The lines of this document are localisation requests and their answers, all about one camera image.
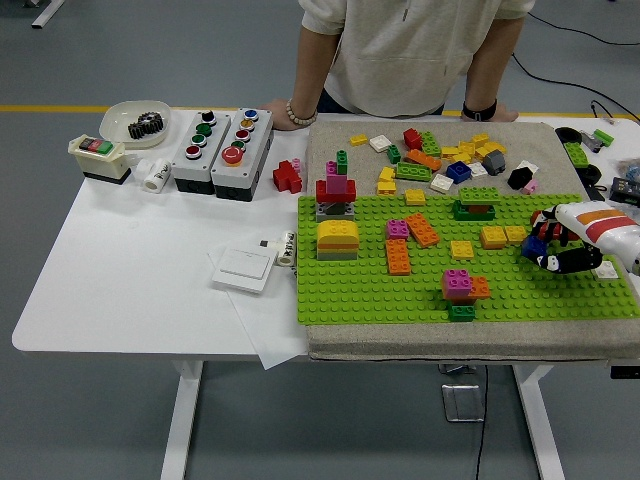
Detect person's right hand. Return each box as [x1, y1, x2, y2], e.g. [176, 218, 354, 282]
[258, 97, 310, 132]

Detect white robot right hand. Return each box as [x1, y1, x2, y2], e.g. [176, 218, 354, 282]
[528, 201, 640, 276]

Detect blue toy brick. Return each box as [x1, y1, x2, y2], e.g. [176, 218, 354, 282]
[445, 160, 474, 186]
[520, 235, 549, 261]

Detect grey sloped toy brick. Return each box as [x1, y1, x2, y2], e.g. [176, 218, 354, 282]
[481, 150, 508, 177]

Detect black toy piece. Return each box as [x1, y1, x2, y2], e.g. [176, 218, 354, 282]
[507, 167, 535, 192]

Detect red cross-shaped brick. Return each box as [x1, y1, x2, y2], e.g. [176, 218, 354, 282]
[272, 159, 304, 195]

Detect green long toy brick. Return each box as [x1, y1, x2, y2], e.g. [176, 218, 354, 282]
[395, 161, 434, 183]
[563, 141, 592, 169]

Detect light green long brick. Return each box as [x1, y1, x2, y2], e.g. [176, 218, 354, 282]
[419, 130, 443, 158]
[458, 186, 502, 205]

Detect orange long toy brick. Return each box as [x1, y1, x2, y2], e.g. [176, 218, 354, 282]
[405, 148, 444, 173]
[384, 238, 413, 277]
[403, 213, 441, 250]

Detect magenta tall toy brick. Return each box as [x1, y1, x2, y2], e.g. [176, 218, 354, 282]
[325, 162, 350, 196]

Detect red wide toy brick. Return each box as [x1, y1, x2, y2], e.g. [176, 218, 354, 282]
[314, 180, 358, 205]

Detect dark green arch brick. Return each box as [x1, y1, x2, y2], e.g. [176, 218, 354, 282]
[451, 200, 498, 223]

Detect yellow rounded toy brick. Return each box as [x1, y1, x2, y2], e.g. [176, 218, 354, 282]
[316, 219, 360, 246]

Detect dark green toy brick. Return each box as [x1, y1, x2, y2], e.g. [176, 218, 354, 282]
[447, 304, 478, 325]

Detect green studded baseplate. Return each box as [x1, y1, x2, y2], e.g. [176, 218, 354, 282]
[295, 192, 640, 327]

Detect black wristwatch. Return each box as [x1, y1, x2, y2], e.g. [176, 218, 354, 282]
[459, 98, 499, 123]

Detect black box yellow marks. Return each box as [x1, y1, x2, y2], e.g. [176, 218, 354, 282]
[610, 177, 640, 206]

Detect grey emergency-stop button box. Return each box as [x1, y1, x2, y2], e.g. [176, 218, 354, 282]
[210, 107, 275, 203]

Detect grey-brown mat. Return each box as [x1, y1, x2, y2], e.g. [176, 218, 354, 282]
[304, 119, 640, 362]

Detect grey push-button box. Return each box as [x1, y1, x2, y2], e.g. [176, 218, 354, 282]
[170, 108, 233, 196]

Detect person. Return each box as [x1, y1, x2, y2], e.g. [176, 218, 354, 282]
[257, 0, 536, 132]

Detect black gear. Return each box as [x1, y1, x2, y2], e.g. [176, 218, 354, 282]
[126, 110, 166, 141]

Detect white labelled tube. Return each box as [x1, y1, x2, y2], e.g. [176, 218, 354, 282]
[275, 229, 299, 268]
[142, 158, 173, 195]

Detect white bowl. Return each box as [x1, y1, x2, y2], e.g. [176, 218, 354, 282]
[97, 99, 173, 151]

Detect white table leg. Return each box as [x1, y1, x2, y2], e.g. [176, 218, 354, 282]
[159, 360, 205, 480]
[510, 364, 567, 480]

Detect silver floor box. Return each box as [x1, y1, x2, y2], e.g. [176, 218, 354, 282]
[440, 382, 487, 424]

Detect white paper sheet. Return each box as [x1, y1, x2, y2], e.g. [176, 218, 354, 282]
[206, 248, 312, 373]

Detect white foot of table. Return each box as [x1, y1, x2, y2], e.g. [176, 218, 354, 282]
[30, 0, 67, 29]

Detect bead bracelet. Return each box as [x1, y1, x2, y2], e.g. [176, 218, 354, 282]
[284, 98, 319, 130]

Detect black floor cable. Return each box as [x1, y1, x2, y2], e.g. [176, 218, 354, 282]
[509, 9, 640, 125]

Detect white wall switch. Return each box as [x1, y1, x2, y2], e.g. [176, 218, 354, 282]
[209, 247, 274, 296]

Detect beige red-green switch box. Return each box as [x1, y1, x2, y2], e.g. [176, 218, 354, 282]
[67, 134, 133, 187]

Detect black hanging cable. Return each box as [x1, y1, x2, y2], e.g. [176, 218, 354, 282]
[473, 366, 490, 480]

